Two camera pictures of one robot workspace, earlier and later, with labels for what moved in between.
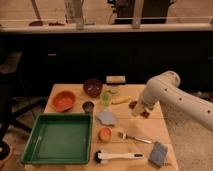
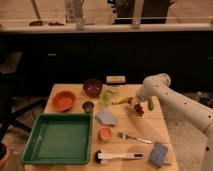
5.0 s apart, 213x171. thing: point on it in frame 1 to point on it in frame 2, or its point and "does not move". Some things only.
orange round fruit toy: [105, 133] does not move
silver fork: [125, 136] does not move
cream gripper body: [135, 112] to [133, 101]
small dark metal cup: [88, 106] does not move
